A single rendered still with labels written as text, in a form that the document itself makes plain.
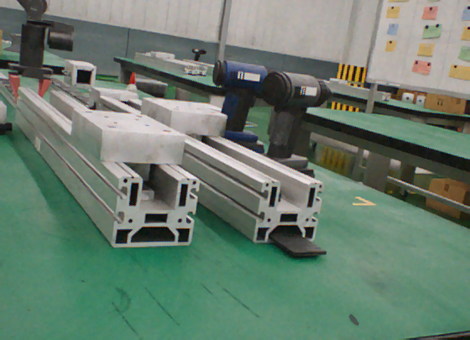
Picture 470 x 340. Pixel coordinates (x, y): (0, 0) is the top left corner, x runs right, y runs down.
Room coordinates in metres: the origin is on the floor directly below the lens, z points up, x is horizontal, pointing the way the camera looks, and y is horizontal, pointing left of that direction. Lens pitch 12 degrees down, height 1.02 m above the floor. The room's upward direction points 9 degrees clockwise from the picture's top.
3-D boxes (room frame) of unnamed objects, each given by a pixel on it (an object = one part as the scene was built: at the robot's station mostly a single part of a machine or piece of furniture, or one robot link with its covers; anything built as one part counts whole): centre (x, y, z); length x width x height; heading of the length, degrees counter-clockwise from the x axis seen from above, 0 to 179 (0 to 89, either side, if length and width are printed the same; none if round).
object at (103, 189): (1.00, 0.29, 0.82); 0.80 x 0.10 x 0.09; 30
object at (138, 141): (0.78, 0.16, 0.87); 0.16 x 0.11 x 0.07; 30
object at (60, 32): (1.50, 0.53, 1.01); 0.12 x 0.09 x 0.12; 110
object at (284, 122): (1.07, -0.10, 0.89); 0.20 x 0.08 x 0.22; 141
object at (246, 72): (1.30, -0.01, 0.89); 0.20 x 0.08 x 0.22; 108
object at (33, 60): (1.48, 0.57, 0.92); 0.10 x 0.07 x 0.07; 120
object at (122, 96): (1.47, 0.36, 0.83); 0.12 x 0.09 x 0.10; 120
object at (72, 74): (2.35, 0.71, 0.83); 0.11 x 0.10 x 0.10; 120
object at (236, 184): (1.09, 0.13, 0.82); 0.80 x 0.10 x 0.09; 30
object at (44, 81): (1.49, 0.56, 0.85); 0.07 x 0.07 x 0.09; 30
